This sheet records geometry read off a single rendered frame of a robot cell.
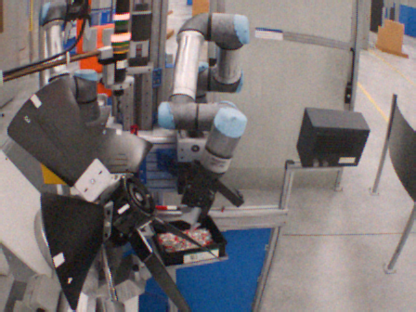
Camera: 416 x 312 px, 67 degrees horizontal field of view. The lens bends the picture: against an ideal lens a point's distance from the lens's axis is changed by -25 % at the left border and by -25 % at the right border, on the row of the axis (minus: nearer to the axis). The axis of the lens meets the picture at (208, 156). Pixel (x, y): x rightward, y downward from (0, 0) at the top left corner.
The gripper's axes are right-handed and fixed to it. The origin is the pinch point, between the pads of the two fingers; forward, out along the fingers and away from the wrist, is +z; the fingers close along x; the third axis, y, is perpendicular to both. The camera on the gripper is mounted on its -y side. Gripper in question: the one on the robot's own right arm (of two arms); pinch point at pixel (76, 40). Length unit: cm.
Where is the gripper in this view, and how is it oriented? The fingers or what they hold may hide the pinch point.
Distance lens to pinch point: 140.2
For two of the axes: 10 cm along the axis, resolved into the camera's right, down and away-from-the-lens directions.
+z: -0.4, 8.8, 4.7
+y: -0.8, -4.7, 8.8
